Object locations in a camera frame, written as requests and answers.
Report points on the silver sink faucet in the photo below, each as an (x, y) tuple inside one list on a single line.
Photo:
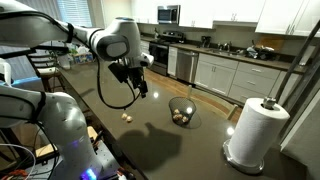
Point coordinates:
[(226, 46)]

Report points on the dark slanted metal bars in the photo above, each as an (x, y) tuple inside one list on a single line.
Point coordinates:
[(301, 63)]

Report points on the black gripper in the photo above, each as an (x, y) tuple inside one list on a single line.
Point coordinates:
[(136, 75)]

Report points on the white wooden chair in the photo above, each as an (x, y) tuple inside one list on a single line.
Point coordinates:
[(232, 112)]

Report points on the white upper wall cabinet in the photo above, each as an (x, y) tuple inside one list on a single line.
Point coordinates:
[(290, 16), (238, 10), (195, 13)]

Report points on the robot mounting platform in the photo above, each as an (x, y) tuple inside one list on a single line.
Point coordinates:
[(106, 159)]

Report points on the stainless steel stove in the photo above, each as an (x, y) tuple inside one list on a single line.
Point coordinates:
[(160, 55)]

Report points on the dark wooden bar chair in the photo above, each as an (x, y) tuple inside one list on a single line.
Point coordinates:
[(46, 71)]

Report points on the stainless steel dishwasher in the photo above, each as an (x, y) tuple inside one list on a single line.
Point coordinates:
[(186, 66)]

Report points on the white window blinds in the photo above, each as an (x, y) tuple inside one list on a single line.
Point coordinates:
[(75, 12)]

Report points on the white two-door base cabinet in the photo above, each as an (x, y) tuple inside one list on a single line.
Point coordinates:
[(215, 76)]

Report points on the colourful tissue box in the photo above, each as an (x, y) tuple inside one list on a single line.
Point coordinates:
[(83, 58)]

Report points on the black coffee maker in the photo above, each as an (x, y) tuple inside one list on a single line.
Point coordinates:
[(205, 42)]

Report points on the white drawer base cabinet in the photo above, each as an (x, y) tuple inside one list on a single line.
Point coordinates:
[(255, 81)]

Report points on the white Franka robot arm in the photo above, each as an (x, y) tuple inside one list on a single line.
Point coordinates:
[(26, 30)]

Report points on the silver paper towel holder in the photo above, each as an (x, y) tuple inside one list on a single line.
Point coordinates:
[(246, 168)]

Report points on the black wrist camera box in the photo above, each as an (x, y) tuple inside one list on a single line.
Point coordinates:
[(118, 71)]

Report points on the dark dish rack pile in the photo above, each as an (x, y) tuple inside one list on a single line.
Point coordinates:
[(261, 52)]

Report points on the stainless steel microwave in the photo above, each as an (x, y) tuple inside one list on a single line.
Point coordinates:
[(168, 14)]

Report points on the small tan round object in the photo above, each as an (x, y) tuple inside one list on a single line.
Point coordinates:
[(178, 117), (129, 119), (124, 116), (185, 119), (176, 111)]

